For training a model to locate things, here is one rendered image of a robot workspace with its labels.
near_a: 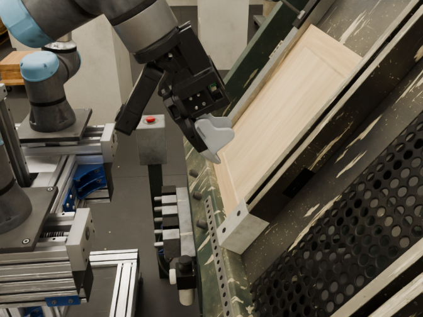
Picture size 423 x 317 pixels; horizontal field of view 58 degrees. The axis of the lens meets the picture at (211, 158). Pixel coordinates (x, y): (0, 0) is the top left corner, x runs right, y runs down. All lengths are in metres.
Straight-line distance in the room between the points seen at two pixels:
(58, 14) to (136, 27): 0.10
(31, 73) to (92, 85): 2.24
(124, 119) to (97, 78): 2.96
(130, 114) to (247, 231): 0.54
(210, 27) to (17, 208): 4.13
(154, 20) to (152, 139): 1.12
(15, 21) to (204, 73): 0.24
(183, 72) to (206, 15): 4.32
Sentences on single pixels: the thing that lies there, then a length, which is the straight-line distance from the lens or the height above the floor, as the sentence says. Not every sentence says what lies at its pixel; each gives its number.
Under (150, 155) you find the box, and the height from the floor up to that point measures 0.80.
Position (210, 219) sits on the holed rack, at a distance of 1.13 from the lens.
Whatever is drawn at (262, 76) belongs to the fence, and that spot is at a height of 1.19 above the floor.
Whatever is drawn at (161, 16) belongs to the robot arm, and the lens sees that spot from 0.49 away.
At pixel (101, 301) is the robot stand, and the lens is 1.85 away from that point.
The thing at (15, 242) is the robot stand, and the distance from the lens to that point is 0.95.
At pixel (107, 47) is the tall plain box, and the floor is 0.74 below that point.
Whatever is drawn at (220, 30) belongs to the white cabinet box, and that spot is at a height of 0.50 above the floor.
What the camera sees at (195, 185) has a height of 0.84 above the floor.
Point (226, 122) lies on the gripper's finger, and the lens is 0.59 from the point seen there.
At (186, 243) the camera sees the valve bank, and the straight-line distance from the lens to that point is 1.27.
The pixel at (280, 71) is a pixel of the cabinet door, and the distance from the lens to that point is 1.29.
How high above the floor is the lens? 1.64
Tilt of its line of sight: 32 degrees down
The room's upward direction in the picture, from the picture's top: straight up
